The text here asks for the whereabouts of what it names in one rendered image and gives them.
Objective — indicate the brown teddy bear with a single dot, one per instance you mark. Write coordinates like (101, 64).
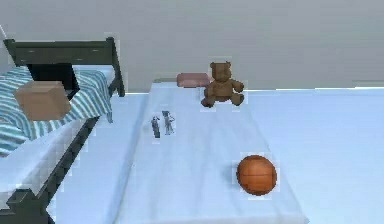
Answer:
(221, 87)

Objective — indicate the orange basketball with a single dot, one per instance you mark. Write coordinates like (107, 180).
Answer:
(256, 175)

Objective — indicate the pink pillow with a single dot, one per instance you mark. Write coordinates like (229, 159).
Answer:
(191, 80)

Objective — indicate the small grey figurine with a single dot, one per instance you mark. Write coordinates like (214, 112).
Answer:
(155, 127)
(168, 122)

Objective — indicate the dark framed striped bed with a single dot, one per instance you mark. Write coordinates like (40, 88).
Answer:
(63, 53)

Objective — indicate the brown cardboard box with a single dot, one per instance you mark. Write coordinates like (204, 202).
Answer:
(42, 100)

